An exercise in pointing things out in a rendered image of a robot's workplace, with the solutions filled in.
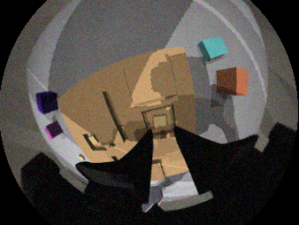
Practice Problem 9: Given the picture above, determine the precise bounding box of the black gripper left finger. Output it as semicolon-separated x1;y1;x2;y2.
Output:
75;129;153;205

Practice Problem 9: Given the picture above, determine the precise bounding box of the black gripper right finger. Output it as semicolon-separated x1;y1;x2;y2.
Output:
174;127;257;195

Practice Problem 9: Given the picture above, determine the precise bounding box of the teal rectangular block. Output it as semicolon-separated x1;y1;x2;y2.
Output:
198;37;228;60

